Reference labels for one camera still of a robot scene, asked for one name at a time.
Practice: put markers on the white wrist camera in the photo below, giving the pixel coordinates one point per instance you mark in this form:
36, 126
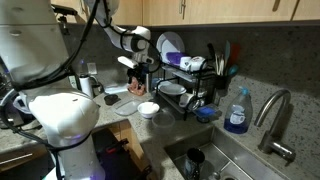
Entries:
128, 62

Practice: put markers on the purple bowl on rack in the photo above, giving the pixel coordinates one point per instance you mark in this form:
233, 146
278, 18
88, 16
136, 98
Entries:
174, 57

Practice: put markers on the blue sponge in tray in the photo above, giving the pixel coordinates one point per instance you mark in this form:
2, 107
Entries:
207, 113

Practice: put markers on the large white upright plate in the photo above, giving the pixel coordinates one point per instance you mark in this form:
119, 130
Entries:
169, 42

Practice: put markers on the black mug in sink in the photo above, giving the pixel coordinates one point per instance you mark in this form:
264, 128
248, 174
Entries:
194, 159

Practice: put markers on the white mug rack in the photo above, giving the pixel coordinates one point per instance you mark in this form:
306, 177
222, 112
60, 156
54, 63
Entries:
184, 62
186, 100

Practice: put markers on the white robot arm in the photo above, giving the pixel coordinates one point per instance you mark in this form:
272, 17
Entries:
33, 50

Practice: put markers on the clear plastic bowl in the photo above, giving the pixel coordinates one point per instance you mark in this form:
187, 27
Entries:
163, 121

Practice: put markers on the blue dish soap bottle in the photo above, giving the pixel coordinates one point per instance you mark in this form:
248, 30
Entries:
239, 113

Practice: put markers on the white ceramic bowl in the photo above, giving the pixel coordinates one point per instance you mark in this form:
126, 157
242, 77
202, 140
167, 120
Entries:
148, 109

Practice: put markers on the white red-patterned mug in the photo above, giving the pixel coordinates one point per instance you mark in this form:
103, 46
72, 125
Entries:
197, 63

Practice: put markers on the white mug lower rack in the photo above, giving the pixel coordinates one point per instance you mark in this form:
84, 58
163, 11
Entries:
186, 100

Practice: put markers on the white plates on lower rack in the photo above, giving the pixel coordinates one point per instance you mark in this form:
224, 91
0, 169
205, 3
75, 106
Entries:
172, 89

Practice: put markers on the black utensil holder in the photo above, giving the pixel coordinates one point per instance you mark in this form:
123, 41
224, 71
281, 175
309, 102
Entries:
222, 82

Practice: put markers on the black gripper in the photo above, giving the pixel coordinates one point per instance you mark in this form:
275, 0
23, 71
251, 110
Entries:
139, 73

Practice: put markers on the orange plastic bag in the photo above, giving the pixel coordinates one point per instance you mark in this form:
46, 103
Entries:
135, 88

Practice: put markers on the white mug upper rack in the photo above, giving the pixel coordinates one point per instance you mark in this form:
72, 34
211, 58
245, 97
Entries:
184, 62

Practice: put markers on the stainless steel tumbler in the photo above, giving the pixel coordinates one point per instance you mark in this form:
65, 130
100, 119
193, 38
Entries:
86, 84

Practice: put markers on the black round lid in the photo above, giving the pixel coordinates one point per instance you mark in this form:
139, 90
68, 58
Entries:
111, 99

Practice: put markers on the black two-tier dish rack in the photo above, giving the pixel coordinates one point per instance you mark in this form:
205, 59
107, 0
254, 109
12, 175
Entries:
199, 83

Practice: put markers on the brushed steel faucet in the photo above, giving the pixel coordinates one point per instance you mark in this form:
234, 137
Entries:
271, 141

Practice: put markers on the stainless steel sink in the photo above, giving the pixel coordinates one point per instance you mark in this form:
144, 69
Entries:
225, 159

